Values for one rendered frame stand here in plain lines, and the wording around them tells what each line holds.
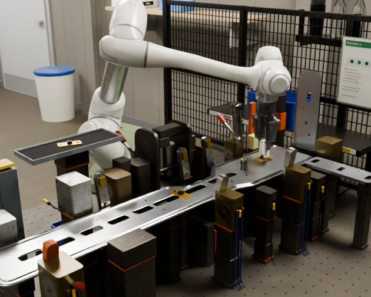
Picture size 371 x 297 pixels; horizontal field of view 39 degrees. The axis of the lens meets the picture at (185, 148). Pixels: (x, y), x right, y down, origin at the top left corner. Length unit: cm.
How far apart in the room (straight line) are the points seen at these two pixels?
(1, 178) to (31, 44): 559
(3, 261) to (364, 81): 169
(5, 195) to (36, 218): 64
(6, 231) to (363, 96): 163
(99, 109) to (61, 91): 367
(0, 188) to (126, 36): 71
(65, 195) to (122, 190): 21
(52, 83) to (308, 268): 456
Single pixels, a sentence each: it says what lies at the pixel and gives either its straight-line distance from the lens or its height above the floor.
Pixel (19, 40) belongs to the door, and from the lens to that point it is 757.
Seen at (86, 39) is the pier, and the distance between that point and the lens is 618.
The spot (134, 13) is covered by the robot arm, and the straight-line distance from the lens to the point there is 209.
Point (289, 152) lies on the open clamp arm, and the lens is 200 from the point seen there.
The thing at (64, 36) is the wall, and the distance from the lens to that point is 677.
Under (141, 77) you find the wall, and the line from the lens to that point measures 578.
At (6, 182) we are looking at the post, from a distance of 181.
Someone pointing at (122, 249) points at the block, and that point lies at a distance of 149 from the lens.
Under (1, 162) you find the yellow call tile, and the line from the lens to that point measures 182.
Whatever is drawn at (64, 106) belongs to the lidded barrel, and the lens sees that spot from 623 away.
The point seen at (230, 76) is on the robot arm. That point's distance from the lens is 190.
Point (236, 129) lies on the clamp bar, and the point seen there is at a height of 111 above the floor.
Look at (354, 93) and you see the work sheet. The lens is 252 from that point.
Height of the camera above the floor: 179
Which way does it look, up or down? 20 degrees down
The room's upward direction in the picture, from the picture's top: straight up
